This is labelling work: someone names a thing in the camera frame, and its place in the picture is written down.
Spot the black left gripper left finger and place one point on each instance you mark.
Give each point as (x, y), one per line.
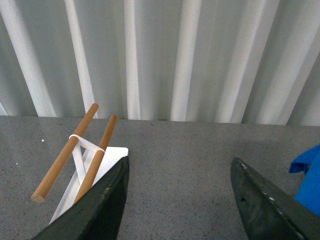
(98, 214)

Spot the white rack with wooden rods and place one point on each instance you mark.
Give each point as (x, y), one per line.
(91, 161)

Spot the white pleated curtain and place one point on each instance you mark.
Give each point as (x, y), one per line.
(223, 61)

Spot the blue microfiber cloth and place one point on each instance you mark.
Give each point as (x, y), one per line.
(308, 194)

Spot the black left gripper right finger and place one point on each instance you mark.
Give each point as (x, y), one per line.
(267, 212)

